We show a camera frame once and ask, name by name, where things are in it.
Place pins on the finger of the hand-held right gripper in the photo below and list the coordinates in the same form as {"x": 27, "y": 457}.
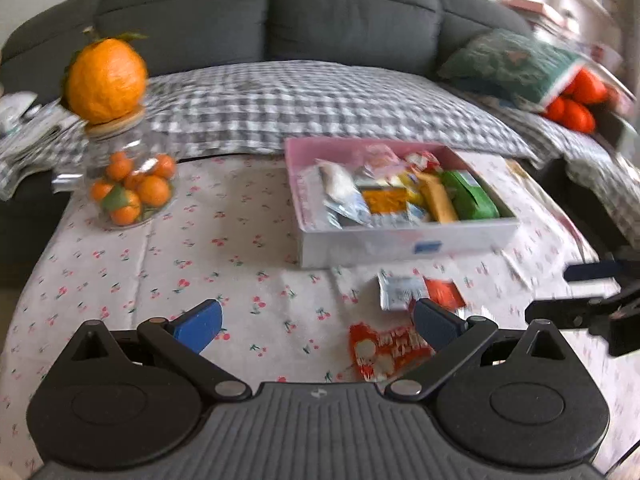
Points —
{"x": 590, "y": 271}
{"x": 560, "y": 311}

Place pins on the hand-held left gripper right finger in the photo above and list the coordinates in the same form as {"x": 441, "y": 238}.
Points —
{"x": 435, "y": 325}

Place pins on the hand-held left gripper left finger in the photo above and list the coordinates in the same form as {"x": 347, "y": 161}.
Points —
{"x": 200, "y": 325}

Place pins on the red white-dotted snack packet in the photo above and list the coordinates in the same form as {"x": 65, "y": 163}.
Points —
{"x": 385, "y": 350}

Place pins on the pink cardboard box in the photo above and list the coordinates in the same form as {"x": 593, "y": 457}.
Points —
{"x": 380, "y": 252}

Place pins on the yellow biscuit packet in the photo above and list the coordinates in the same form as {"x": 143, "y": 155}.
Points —
{"x": 437, "y": 200}

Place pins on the plain red snack packet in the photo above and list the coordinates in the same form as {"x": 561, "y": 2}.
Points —
{"x": 445, "y": 292}

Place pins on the silver snack packet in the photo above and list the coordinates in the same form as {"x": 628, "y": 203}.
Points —
{"x": 400, "y": 290}

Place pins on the cherry print tablecloth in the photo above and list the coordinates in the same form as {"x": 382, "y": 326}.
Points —
{"x": 200, "y": 240}

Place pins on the green snack packet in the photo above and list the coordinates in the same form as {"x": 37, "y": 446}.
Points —
{"x": 470, "y": 197}

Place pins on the orange foil snack packet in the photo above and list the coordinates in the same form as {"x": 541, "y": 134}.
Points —
{"x": 385, "y": 200}

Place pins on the pile of small mandarins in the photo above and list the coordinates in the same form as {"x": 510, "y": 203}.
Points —
{"x": 150, "y": 190}

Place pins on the red and white snack packet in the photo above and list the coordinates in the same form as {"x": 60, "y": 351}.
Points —
{"x": 422, "y": 160}

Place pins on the orange plush toy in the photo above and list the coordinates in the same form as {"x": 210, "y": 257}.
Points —
{"x": 575, "y": 105}

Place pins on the pink snack packet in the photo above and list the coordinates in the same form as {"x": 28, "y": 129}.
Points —
{"x": 380, "y": 157}

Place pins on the glass jar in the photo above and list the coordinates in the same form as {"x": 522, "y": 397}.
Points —
{"x": 100, "y": 155}

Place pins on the green patterned cushion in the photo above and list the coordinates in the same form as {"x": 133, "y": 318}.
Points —
{"x": 505, "y": 62}

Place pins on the grey checked blanket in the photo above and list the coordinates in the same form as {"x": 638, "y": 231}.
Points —
{"x": 300, "y": 105}

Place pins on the large orange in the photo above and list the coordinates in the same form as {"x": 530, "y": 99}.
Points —
{"x": 105, "y": 80}

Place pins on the white plastic wrappers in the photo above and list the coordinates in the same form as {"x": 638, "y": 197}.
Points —
{"x": 20, "y": 110}

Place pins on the dark grey sofa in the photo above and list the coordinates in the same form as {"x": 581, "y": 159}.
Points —
{"x": 320, "y": 10}

